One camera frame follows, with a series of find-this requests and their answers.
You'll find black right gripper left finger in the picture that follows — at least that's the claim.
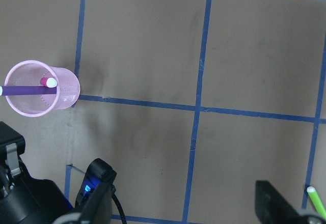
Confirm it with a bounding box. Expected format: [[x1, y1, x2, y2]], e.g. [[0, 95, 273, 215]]
[[78, 182, 113, 223]]

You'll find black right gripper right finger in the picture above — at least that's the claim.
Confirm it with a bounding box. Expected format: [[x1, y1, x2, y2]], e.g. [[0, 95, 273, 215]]
[[255, 180, 300, 223]]

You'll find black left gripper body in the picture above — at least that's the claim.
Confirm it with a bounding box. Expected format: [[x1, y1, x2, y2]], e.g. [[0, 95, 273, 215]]
[[0, 121, 118, 224]]

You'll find purple pen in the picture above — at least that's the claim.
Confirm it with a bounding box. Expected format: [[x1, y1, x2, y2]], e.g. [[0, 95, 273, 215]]
[[1, 86, 57, 96]]

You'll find pink pen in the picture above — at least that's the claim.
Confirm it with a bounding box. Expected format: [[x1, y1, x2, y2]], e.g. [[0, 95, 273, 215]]
[[40, 77, 58, 88]]

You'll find pink mesh cup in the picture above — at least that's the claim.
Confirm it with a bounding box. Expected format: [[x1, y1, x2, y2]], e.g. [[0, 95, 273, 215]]
[[1, 60, 80, 117]]

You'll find green pen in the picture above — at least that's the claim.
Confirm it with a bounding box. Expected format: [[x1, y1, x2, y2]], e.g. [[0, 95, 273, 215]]
[[306, 186, 325, 219]]

